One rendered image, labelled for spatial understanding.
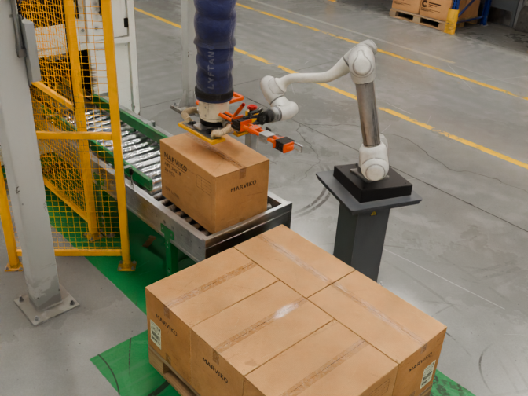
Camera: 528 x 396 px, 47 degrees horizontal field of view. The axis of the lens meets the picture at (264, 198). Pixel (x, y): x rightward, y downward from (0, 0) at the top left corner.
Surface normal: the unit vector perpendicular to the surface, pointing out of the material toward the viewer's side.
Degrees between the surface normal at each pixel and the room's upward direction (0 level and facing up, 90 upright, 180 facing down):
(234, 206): 90
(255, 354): 0
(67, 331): 0
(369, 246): 90
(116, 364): 0
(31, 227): 90
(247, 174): 90
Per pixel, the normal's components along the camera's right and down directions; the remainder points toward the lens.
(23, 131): 0.68, 0.40
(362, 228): 0.36, 0.48
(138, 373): 0.05, -0.86
